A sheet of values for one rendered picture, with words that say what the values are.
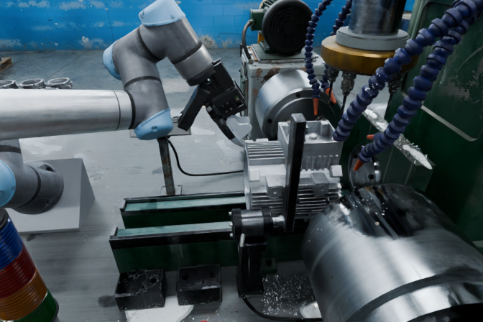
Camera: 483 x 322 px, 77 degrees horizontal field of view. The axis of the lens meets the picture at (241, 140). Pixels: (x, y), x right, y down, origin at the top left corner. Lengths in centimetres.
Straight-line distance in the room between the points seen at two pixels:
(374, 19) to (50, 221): 96
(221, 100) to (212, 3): 549
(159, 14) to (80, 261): 65
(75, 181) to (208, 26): 536
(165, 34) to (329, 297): 51
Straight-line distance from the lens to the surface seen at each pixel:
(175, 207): 83
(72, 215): 103
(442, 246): 47
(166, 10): 61
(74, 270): 93
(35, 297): 52
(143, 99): 60
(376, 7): 61
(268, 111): 89
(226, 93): 65
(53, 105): 54
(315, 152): 66
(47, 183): 100
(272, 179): 65
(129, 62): 64
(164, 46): 62
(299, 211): 71
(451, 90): 77
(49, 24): 694
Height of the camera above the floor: 147
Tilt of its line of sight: 31 degrees down
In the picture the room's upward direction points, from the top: straight up
